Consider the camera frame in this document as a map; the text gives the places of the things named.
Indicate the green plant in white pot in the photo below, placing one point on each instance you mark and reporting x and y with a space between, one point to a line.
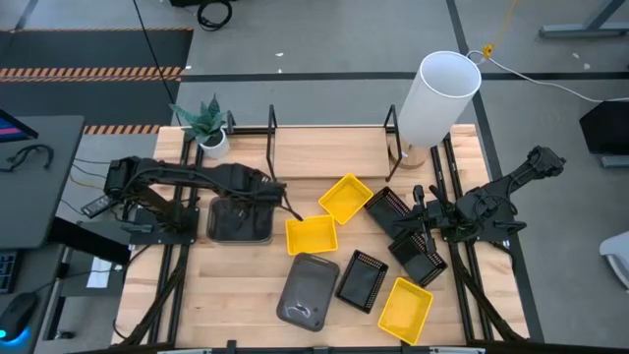
209 130

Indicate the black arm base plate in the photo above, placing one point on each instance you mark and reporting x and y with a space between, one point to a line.
484 237
147 237

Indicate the computer monitor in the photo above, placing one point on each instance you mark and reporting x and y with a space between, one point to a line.
10 130

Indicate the grey metal desk leg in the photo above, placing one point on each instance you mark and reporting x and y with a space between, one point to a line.
580 30

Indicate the black mesh plastic basket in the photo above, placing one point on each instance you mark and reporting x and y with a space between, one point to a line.
361 282
381 209
417 264

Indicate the black power adapter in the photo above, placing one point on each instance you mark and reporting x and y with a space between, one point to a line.
96 207

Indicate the yellow plastic basket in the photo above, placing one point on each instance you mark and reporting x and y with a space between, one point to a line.
311 236
405 311
345 198

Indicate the black keyboard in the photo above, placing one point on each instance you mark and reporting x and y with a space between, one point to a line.
6 270

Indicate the black box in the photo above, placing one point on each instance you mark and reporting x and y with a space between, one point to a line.
607 128

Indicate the white cylindrical lamp shade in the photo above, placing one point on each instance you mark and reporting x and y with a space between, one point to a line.
437 103

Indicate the grey translucent plastic bin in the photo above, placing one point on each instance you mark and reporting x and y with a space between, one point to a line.
241 232
307 295

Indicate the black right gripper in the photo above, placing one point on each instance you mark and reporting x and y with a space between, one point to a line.
436 215

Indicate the black computer mouse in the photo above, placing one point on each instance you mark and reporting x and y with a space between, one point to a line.
17 312

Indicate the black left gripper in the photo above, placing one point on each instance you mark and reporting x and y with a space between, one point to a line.
268 193

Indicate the white chair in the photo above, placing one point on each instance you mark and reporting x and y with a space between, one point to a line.
618 255

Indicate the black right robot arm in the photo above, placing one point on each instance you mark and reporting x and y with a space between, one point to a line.
511 179

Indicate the white paper sheet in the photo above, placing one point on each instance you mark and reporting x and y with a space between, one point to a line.
99 273

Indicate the wooden shelf with black frame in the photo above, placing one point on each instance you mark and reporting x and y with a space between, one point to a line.
329 152

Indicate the black aluminium table frame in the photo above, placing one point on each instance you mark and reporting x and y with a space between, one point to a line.
248 131

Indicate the black hazard-striped floor mat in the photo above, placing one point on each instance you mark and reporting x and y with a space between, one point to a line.
98 49

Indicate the dark grey side desk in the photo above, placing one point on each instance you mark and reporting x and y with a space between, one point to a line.
34 206

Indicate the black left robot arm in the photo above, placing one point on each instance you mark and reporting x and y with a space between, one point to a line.
162 172

